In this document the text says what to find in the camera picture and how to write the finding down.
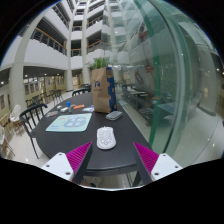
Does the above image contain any clear plastic snack packet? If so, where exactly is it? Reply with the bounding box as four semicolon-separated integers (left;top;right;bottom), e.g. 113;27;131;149
45;110;59;118

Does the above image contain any green potted palm plant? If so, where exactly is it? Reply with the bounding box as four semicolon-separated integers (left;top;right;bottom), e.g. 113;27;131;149
88;57;111;71

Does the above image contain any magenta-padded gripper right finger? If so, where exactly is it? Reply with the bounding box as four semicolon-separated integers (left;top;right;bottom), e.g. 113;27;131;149
133;141;184;185

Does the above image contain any grey smartphone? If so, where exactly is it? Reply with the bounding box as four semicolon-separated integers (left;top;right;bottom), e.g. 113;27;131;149
105;110;124;121

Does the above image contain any group of dark chairs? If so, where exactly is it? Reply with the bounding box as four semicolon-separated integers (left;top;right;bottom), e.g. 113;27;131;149
25;89;64;108

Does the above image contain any brown paper bag blue print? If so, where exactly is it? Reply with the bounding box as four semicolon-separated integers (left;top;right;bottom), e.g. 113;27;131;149
90;66;118;115

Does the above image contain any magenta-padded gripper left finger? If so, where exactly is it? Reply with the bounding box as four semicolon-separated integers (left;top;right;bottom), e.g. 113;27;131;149
41;141;94;185

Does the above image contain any white perforated computer mouse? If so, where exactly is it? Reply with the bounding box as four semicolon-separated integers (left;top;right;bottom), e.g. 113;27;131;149
96;126;117;151

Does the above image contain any light teal printed mouse pad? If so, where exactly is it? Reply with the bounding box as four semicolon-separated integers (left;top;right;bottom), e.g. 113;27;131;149
45;112;93;133

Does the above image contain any black spindle-back chair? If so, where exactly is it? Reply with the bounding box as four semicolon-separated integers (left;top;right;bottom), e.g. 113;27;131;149
71;87;92;98
19;103;49;159

